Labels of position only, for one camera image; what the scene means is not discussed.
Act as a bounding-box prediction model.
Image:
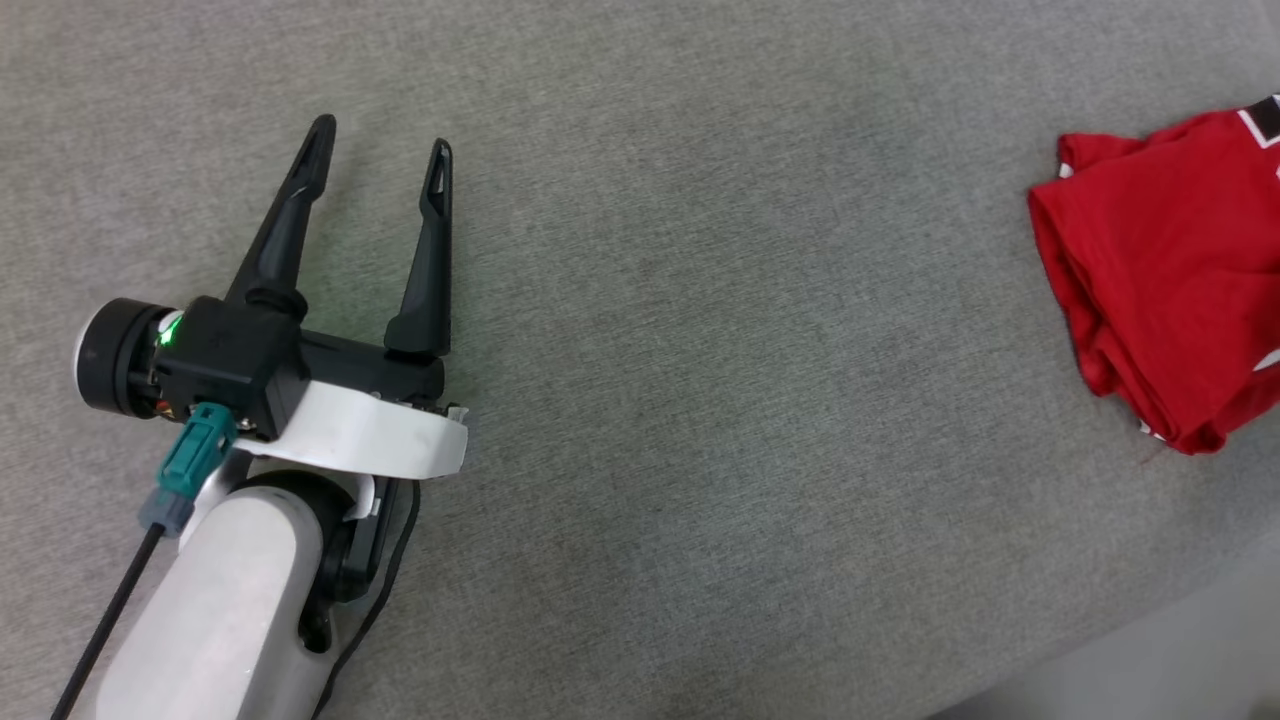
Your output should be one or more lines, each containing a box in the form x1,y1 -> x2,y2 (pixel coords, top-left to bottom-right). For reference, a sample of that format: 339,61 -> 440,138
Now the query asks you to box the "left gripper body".
74,297 -> 470,480

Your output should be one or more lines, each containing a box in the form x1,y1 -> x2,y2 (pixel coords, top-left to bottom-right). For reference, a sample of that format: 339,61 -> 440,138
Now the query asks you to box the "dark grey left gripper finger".
384,138 -> 454,360
224,113 -> 338,322

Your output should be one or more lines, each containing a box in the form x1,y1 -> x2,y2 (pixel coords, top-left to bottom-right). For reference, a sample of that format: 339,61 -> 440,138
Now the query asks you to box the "red Bulls 23 basketball jersey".
1027,94 -> 1280,457

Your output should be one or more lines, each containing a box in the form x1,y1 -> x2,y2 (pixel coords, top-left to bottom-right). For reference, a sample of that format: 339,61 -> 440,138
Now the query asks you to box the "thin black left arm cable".
312,478 -> 423,720

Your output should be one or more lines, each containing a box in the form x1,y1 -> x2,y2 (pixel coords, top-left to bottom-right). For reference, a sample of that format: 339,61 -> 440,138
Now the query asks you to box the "black cable with teal connector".
50,402 -> 239,720

